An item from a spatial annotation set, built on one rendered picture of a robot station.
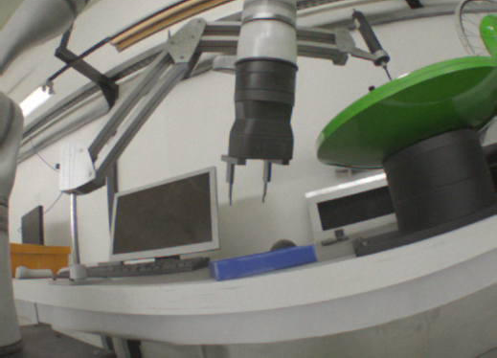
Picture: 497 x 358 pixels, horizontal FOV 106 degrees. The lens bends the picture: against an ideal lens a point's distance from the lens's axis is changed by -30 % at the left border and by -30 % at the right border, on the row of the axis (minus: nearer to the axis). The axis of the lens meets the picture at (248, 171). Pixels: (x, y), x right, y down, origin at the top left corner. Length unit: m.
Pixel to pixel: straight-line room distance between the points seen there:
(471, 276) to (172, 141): 1.49
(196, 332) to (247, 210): 0.96
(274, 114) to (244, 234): 1.03
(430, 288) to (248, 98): 0.32
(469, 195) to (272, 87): 0.25
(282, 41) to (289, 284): 0.27
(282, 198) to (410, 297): 0.99
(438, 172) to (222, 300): 0.28
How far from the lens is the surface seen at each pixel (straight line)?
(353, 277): 0.29
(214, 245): 0.86
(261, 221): 1.28
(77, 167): 0.56
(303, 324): 0.36
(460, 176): 0.32
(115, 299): 0.41
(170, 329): 0.43
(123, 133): 0.55
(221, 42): 0.65
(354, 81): 1.47
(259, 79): 0.30
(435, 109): 0.28
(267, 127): 0.31
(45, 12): 0.42
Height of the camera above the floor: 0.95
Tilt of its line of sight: 16 degrees up
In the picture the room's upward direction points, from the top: 10 degrees counter-clockwise
